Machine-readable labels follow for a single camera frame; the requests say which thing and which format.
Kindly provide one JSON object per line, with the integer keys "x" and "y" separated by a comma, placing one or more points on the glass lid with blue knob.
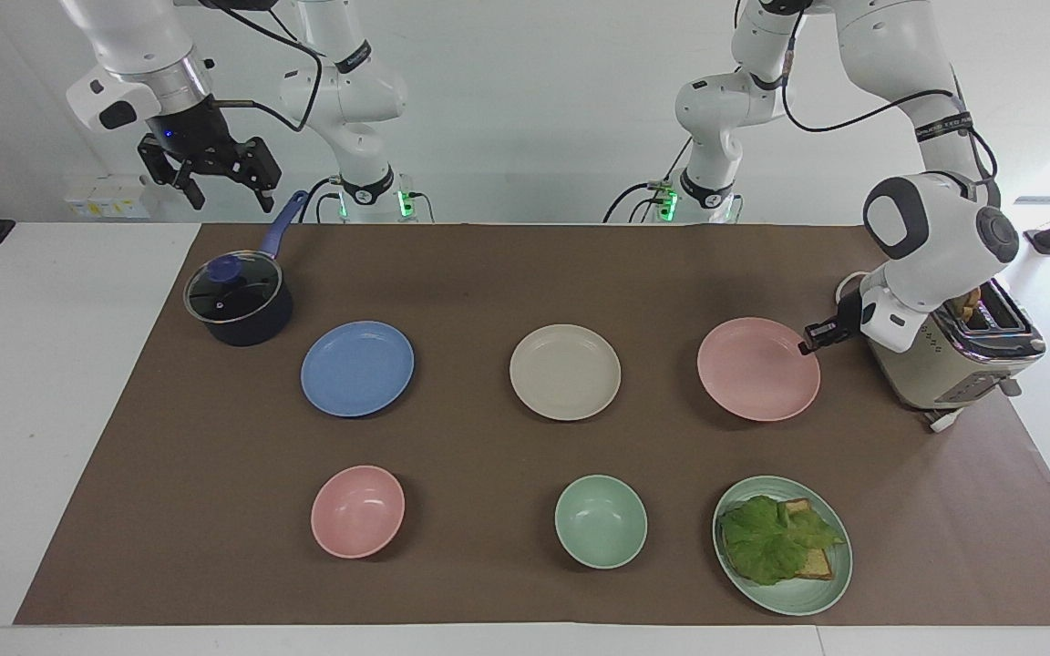
{"x": 233, "y": 287}

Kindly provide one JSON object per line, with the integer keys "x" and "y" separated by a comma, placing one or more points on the green lettuce leaf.
{"x": 771, "y": 542}

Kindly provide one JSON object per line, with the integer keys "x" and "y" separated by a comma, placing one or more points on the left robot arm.
{"x": 899, "y": 55}

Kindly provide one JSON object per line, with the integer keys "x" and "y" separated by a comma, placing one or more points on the pink plate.
{"x": 757, "y": 369}

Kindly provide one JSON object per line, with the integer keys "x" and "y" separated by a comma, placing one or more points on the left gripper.
{"x": 850, "y": 319}

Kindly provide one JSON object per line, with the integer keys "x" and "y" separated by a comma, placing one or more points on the green plate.
{"x": 798, "y": 597}

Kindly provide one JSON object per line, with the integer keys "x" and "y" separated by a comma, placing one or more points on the beige and silver toaster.
{"x": 953, "y": 374}

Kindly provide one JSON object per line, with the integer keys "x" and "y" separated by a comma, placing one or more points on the blue plate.
{"x": 357, "y": 369}

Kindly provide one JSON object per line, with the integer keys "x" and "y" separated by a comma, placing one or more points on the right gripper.
{"x": 188, "y": 132}

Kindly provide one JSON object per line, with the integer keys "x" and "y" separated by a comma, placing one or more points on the pink bowl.
{"x": 357, "y": 512}

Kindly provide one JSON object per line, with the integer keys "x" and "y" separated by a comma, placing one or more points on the green bowl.
{"x": 601, "y": 522}

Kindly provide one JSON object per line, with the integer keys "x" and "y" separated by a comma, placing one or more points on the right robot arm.
{"x": 356, "y": 91}

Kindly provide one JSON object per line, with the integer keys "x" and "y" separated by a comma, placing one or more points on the beige plate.
{"x": 565, "y": 373}

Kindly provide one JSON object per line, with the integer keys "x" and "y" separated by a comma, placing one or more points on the bread slice in toaster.
{"x": 967, "y": 305}

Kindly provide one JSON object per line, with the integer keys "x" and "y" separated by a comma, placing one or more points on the dark blue pot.
{"x": 252, "y": 319}

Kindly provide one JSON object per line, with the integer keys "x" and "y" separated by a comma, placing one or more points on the toast bread slice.
{"x": 818, "y": 563}

